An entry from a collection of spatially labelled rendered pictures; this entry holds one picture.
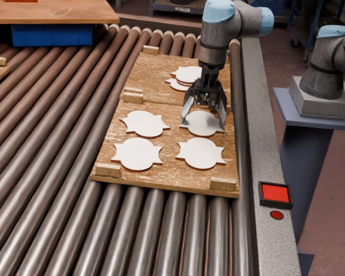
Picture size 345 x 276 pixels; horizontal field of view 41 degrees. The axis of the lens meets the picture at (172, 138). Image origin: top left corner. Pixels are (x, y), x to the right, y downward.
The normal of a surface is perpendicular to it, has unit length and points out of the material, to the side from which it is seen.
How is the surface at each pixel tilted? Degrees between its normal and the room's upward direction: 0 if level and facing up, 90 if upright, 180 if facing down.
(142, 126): 0
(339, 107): 90
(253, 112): 0
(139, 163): 0
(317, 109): 90
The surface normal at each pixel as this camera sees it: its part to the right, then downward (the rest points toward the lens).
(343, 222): 0.10, -0.86
